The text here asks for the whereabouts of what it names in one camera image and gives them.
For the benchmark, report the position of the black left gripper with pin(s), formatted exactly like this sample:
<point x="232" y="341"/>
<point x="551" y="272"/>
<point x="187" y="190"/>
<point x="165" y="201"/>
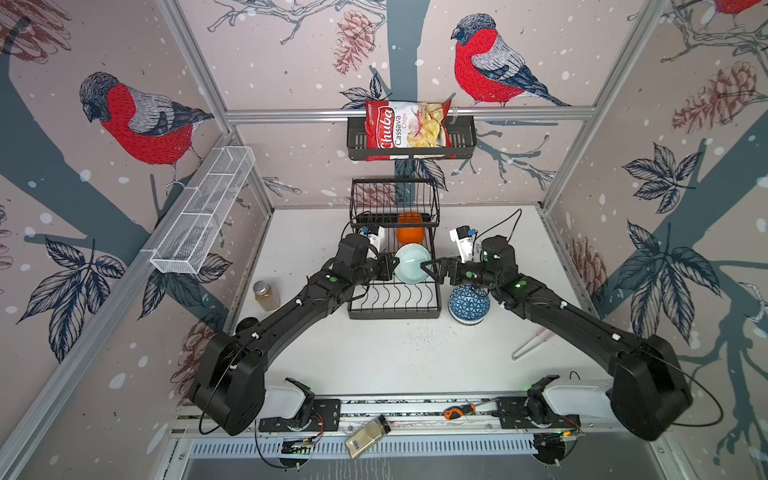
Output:
<point x="387" y="267"/>

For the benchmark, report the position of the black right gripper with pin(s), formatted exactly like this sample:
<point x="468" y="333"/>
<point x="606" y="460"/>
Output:
<point x="452" y="266"/>

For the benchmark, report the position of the light green glazed bowl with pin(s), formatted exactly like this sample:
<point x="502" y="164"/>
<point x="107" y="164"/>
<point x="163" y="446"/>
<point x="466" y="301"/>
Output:
<point x="410" y="257"/>

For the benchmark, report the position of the orange glass bowl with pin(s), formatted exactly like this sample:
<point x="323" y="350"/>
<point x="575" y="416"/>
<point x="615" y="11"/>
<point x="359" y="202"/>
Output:
<point x="410" y="229"/>

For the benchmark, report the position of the blue patterned bowl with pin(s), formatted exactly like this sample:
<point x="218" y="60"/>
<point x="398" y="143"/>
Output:
<point x="468" y="305"/>

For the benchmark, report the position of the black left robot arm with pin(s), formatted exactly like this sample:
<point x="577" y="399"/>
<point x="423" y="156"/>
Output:
<point x="229" y="385"/>

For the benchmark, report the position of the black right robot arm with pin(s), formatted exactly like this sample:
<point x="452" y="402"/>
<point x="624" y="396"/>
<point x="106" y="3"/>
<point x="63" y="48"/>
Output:
<point x="648" y="393"/>

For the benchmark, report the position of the small jar with brown contents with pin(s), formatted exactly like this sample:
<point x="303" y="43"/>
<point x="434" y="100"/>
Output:
<point x="266" y="296"/>

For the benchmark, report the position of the red cassava chips bag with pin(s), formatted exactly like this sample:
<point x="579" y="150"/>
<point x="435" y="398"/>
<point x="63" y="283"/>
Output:
<point x="404" y="125"/>

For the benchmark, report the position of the beige electronic box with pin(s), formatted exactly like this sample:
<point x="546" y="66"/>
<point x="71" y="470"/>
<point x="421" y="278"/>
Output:
<point x="367" y="436"/>

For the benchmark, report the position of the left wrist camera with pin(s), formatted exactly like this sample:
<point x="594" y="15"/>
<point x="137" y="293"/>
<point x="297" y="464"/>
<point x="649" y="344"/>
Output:
<point x="376" y="236"/>

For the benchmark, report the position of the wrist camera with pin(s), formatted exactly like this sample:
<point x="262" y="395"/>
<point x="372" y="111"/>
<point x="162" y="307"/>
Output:
<point x="376" y="236"/>
<point x="464" y="238"/>

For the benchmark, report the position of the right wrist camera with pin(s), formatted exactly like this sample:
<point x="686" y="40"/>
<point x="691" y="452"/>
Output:
<point x="464" y="238"/>

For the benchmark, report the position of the black wall basket shelf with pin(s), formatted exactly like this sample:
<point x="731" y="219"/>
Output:
<point x="456" y="138"/>

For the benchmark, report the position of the orange handled screwdriver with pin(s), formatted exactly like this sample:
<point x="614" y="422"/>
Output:
<point x="458" y="411"/>

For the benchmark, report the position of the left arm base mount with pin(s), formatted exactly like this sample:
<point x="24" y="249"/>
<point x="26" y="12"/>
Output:
<point x="292" y="407"/>

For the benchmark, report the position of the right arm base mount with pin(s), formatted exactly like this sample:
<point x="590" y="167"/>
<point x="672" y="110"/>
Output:
<point x="557" y="434"/>

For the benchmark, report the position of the white wire wall shelf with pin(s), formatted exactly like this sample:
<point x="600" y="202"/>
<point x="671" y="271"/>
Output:
<point x="190" y="239"/>

